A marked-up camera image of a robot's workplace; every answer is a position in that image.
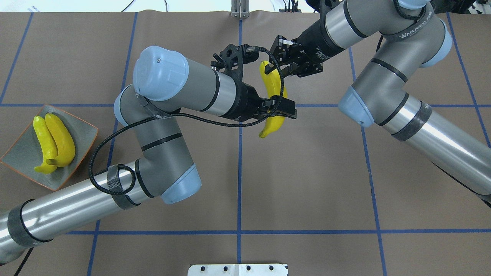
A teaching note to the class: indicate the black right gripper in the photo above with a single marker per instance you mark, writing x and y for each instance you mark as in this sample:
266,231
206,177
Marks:
311,43

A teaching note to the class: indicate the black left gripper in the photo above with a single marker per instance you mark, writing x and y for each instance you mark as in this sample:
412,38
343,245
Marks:
248,101

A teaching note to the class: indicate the yellow banana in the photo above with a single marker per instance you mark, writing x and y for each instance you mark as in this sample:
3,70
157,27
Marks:
63,140
47,144
272,85

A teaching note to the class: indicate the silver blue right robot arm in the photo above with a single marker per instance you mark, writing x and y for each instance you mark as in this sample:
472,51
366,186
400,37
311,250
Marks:
413,38

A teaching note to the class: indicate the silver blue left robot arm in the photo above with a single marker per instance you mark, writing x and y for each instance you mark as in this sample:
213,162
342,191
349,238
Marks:
148,157

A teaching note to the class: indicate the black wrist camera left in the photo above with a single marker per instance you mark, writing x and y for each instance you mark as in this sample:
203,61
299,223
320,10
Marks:
233,58

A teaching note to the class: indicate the aluminium frame post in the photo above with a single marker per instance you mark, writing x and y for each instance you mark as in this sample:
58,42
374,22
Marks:
240,9

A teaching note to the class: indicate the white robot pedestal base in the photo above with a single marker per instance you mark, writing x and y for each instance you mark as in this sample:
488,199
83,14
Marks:
260,269

